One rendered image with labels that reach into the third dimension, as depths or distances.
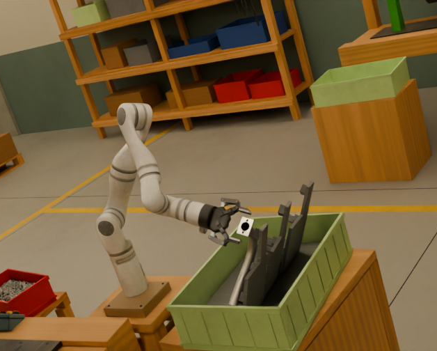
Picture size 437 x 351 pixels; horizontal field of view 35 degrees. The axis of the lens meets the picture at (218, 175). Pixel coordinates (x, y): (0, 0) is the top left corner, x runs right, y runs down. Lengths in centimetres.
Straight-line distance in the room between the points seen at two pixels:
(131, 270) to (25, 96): 847
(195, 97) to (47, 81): 306
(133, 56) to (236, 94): 140
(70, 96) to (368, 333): 803
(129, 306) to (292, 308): 67
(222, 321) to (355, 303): 53
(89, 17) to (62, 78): 179
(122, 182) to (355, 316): 94
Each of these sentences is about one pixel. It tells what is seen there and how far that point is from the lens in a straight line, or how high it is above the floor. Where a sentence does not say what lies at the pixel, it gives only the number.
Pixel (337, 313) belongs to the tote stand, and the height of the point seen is 74.
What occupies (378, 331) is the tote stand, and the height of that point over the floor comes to 51.
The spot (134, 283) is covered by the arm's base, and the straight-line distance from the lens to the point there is 260.
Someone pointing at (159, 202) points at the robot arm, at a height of 129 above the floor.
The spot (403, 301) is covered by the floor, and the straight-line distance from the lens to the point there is 379.
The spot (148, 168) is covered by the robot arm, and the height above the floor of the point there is 138.
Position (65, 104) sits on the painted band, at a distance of 1031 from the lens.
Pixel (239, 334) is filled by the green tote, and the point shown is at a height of 86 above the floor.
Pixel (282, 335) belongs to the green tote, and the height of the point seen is 86.
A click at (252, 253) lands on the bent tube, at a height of 106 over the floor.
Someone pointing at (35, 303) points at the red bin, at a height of 85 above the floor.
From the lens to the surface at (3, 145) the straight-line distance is 919.
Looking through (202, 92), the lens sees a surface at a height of 41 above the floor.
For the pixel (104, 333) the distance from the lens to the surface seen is 243.
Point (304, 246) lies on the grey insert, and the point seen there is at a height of 85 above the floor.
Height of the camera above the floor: 202
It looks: 19 degrees down
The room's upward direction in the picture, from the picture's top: 18 degrees counter-clockwise
